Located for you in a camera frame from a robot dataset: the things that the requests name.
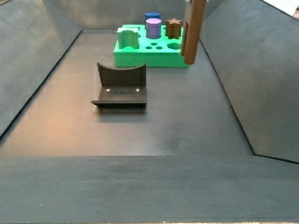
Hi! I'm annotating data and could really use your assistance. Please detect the black curved fixture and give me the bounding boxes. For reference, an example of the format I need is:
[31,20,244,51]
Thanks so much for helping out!
[90,63,146,107]

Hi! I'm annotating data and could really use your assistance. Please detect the purple cylinder block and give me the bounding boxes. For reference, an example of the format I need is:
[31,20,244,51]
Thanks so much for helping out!
[145,18,161,39]

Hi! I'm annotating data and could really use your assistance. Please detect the blue cylinder block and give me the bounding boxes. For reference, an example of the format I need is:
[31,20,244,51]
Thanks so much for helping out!
[144,12,161,20]

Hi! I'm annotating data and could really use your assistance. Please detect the brown square-circle forked object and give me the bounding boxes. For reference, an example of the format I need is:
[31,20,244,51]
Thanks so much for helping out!
[181,0,206,65]

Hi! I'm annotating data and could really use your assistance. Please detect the green arch block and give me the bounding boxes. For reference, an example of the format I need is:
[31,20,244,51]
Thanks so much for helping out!
[116,27,138,49]

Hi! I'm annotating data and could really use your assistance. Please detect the brown star block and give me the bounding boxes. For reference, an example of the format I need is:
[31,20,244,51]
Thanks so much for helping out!
[165,18,182,39]

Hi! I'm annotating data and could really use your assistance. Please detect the green shape sorter base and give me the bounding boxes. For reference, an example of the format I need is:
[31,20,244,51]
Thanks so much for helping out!
[113,24,188,67]

